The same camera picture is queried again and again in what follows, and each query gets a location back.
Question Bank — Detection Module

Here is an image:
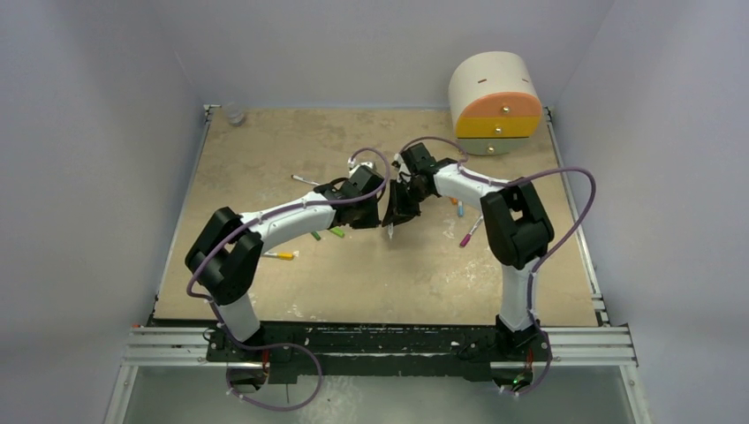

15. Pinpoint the magenta cap marker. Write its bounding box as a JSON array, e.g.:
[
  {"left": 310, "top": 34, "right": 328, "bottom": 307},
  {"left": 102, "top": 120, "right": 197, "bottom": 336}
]
[{"left": 459, "top": 216, "right": 484, "bottom": 248}]

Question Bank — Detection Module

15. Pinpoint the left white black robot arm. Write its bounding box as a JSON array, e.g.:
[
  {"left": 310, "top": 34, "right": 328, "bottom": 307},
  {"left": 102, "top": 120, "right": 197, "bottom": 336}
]
[{"left": 185, "top": 165, "right": 387, "bottom": 361}]

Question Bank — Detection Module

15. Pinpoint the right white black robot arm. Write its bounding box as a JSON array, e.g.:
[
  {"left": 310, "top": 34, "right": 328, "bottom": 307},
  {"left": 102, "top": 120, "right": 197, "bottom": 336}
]
[{"left": 382, "top": 142, "right": 555, "bottom": 360}]

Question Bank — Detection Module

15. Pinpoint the light green cap marker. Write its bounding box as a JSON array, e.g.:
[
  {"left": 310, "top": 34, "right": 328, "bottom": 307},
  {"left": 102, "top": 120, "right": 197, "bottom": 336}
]
[{"left": 329, "top": 227, "right": 345, "bottom": 239}]

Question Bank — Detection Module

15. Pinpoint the purple cap marker left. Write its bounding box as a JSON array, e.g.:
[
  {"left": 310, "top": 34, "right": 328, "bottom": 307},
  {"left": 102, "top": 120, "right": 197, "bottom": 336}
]
[{"left": 291, "top": 174, "right": 320, "bottom": 186}]

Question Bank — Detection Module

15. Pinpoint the round three-drawer cabinet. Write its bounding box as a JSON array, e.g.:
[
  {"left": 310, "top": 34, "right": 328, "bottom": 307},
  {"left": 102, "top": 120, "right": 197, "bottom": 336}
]
[{"left": 448, "top": 51, "right": 542, "bottom": 156}]

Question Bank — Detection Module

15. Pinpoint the clear plastic cup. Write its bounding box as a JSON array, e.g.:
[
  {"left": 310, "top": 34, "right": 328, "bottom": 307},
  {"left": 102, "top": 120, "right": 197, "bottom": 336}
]
[{"left": 223, "top": 102, "right": 246, "bottom": 127}]

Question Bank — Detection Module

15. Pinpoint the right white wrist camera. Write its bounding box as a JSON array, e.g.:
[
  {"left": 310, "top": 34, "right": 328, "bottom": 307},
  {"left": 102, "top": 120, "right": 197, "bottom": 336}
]
[{"left": 391, "top": 154, "right": 412, "bottom": 183}]

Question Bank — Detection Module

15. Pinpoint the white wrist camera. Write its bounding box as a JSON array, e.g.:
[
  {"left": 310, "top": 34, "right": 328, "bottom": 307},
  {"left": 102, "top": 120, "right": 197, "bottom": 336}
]
[
  {"left": 347, "top": 157, "right": 376, "bottom": 176},
  {"left": 391, "top": 154, "right": 412, "bottom": 183}
]

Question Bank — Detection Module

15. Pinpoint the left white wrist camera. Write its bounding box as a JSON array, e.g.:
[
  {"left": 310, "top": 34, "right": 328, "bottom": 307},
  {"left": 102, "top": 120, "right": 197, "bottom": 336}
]
[{"left": 347, "top": 157, "right": 376, "bottom": 176}]

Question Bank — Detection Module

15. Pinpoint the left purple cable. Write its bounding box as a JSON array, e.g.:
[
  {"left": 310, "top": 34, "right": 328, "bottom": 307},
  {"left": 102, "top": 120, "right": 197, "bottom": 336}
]
[{"left": 185, "top": 147, "right": 392, "bottom": 412}]

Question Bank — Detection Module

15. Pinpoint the purple cable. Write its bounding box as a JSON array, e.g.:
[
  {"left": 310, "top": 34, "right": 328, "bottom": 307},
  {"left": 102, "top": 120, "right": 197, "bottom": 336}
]
[
  {"left": 397, "top": 136, "right": 598, "bottom": 399},
  {"left": 185, "top": 147, "right": 392, "bottom": 412}
]

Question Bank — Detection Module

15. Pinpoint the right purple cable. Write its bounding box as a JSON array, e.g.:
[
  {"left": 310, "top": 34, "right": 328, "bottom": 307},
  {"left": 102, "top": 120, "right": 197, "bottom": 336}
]
[{"left": 397, "top": 136, "right": 598, "bottom": 399}]

